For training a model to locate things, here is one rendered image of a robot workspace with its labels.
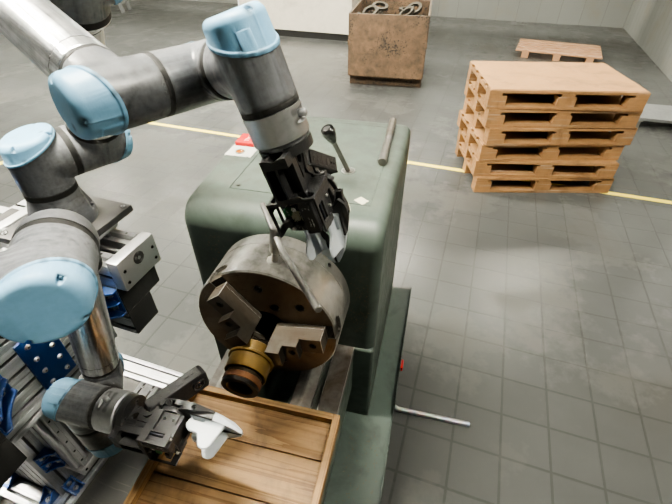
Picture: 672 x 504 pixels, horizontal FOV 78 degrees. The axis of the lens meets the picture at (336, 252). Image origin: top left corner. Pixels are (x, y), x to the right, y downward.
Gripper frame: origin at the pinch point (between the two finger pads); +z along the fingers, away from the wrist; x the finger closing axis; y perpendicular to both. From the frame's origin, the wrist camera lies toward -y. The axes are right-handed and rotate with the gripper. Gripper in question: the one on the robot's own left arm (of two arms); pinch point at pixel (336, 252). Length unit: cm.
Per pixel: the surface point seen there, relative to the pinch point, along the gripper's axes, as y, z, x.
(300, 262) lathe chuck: -10.3, 9.1, -13.5
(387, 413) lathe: -21, 81, -15
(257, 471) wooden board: 17, 40, -27
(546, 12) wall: -976, 172, 151
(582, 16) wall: -970, 196, 214
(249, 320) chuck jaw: -0.7, 15.1, -24.2
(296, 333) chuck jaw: -1.4, 20.2, -15.8
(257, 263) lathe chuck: -6.5, 5.4, -20.2
